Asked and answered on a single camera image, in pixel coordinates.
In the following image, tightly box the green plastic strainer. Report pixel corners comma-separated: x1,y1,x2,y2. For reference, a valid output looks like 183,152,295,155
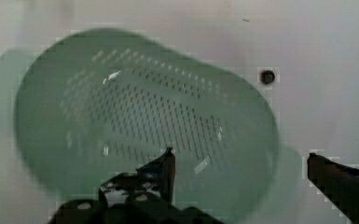
0,29,297,224

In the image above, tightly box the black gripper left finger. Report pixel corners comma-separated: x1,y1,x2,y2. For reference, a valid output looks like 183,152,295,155
98,147,176,205

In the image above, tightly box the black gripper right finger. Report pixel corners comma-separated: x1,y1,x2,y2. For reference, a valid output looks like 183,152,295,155
307,153,359,224

